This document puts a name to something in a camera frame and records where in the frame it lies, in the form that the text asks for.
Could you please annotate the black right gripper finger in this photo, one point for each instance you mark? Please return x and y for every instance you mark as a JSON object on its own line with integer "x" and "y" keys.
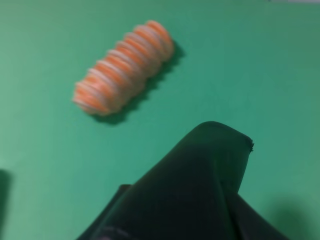
{"x": 5, "y": 185}

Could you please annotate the black glasses case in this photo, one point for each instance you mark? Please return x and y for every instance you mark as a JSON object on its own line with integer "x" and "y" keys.
{"x": 191, "y": 194}

